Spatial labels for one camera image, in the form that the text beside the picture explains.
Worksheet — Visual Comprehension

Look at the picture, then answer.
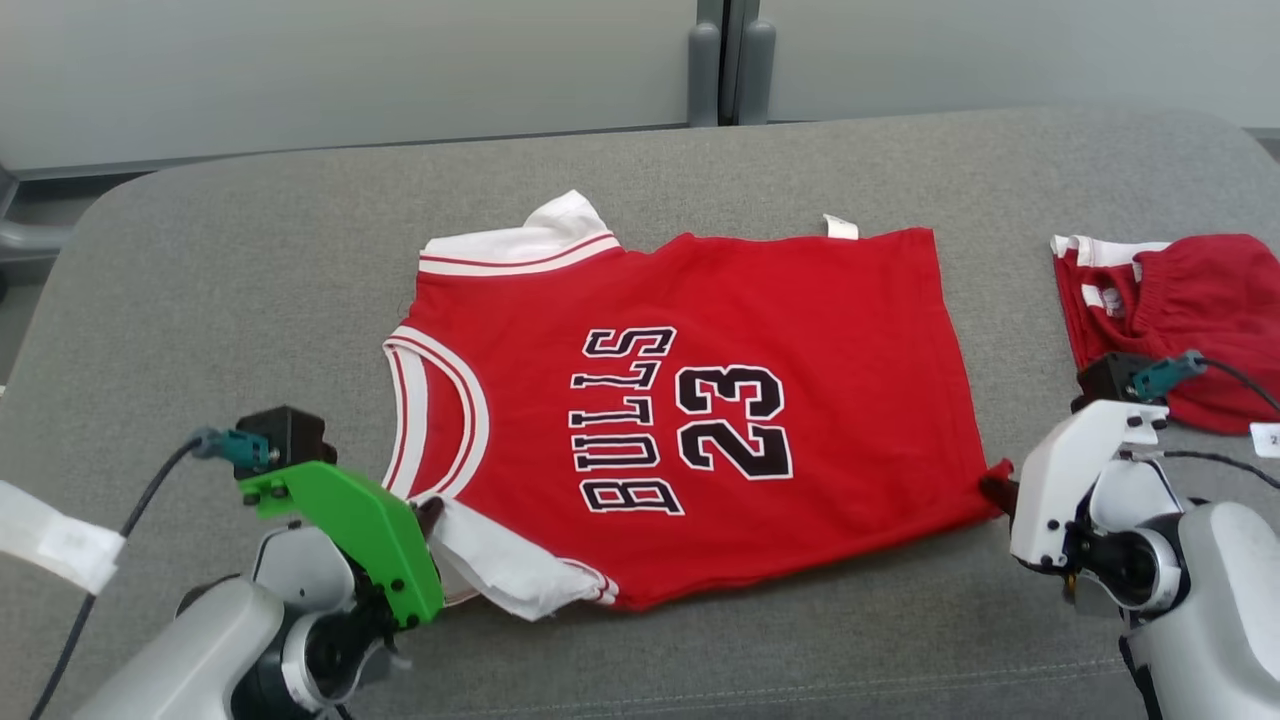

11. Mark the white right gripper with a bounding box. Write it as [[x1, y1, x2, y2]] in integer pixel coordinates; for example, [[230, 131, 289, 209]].
[[980, 400, 1169, 571]]

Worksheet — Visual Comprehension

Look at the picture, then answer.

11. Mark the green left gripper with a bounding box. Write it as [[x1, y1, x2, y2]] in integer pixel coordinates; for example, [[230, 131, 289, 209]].
[[238, 460, 446, 629]]

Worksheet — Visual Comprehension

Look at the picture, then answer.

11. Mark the red Bulls 23 jersey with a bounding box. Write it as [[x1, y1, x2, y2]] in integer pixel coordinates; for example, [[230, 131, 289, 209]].
[[382, 190, 1013, 623]]

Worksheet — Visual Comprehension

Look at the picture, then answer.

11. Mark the red shorts white trim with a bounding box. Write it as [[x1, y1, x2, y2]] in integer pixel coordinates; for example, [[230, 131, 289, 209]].
[[1050, 233, 1280, 436]]

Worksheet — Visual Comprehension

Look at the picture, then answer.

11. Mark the grey fabric sofa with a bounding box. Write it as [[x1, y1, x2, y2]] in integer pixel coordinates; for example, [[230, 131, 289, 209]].
[[0, 105, 1280, 720]]

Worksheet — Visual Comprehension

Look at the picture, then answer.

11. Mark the black cable teal plug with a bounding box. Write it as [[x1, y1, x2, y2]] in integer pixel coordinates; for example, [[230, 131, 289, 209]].
[[1133, 350, 1280, 413], [30, 428, 271, 720]]

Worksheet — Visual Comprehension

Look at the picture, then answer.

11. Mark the white tape cable label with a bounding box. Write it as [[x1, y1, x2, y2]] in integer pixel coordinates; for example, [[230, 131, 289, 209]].
[[0, 480, 128, 596]]

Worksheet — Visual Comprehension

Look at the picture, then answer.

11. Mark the grey metal tube frame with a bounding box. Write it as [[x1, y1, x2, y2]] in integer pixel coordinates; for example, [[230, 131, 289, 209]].
[[0, 165, 76, 261]]

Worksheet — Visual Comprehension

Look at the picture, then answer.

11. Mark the grey partition post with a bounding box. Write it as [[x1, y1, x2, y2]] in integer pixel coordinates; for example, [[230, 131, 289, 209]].
[[688, 0, 777, 127]]

